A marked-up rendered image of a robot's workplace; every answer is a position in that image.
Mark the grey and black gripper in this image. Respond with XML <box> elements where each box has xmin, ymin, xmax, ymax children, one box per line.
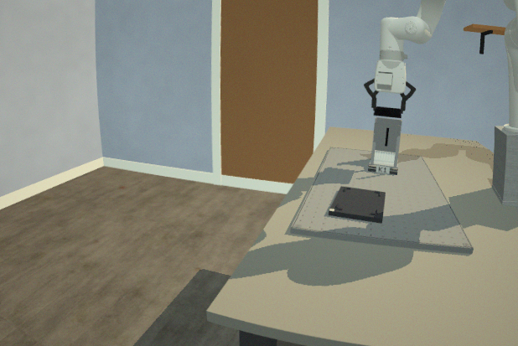
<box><xmin>364</xmin><ymin>59</ymin><xmax>416</xmax><ymax>114</ymax></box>

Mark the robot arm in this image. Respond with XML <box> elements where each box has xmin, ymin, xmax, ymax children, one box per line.
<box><xmin>377</xmin><ymin>0</ymin><xmax>518</xmax><ymax>132</ymax></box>

